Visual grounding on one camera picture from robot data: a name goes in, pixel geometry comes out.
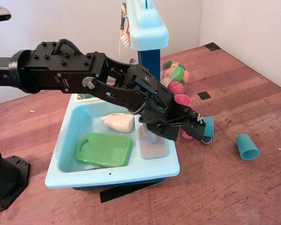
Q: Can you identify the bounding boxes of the teal plastic mug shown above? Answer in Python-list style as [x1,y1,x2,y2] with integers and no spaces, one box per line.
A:
[201,116,214,144]

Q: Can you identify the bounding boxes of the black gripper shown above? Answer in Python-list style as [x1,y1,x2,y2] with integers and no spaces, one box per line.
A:
[130,90,206,141]

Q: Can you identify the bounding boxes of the black tape square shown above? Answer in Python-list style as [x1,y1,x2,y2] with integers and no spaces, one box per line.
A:
[197,91,211,100]

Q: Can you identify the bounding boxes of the grey toy faucet lever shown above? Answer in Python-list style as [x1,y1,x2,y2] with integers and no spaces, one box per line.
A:
[142,124,156,143]

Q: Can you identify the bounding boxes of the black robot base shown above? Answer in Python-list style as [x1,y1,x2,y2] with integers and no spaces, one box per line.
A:
[0,153,30,211]

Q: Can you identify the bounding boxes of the cream toy soap bottle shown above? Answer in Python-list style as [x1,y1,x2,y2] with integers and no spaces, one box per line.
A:
[100,113,134,133]

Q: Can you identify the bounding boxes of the light blue toy sink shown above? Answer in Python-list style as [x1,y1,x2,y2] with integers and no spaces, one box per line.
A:
[44,0,181,192]

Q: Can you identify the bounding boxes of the mesh bag of toy food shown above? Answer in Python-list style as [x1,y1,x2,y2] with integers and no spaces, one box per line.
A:
[160,60,189,95]

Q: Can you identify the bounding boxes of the teal plastic cup lying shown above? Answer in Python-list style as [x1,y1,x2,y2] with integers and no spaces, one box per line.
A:
[236,134,260,160]

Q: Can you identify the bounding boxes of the toy dish brush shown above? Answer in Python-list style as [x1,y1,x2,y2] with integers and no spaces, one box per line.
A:
[118,2,131,55]

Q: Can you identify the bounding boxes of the black tape corner piece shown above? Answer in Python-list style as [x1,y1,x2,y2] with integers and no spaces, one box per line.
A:
[205,42,221,51]

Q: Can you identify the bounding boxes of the green plastic cutting board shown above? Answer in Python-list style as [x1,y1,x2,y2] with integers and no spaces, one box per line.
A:
[76,133,133,167]

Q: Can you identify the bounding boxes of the pink plastic cup lower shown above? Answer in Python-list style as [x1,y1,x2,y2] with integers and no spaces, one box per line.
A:
[181,130,193,140]

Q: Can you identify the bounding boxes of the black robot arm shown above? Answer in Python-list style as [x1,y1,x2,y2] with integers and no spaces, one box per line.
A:
[0,39,206,141]

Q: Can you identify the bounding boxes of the pink plastic cup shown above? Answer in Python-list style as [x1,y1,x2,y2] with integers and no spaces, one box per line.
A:
[181,130,193,140]
[174,94,191,106]

